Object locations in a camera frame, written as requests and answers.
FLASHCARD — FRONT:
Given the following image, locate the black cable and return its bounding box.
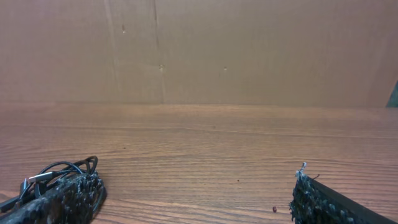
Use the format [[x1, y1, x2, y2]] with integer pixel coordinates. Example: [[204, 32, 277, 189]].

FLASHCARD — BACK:
[[0, 156, 108, 218]]

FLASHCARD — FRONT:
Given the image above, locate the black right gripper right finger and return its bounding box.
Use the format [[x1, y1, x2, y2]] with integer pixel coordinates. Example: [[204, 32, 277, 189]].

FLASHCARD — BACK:
[[289, 162, 397, 224]]

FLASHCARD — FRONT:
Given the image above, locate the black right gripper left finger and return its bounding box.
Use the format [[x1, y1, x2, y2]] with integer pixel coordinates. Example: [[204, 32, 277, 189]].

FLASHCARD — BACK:
[[1, 172, 107, 224]]

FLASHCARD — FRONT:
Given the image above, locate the cardboard back wall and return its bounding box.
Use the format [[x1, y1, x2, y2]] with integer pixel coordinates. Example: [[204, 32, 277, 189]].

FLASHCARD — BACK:
[[1, 1, 397, 107]]

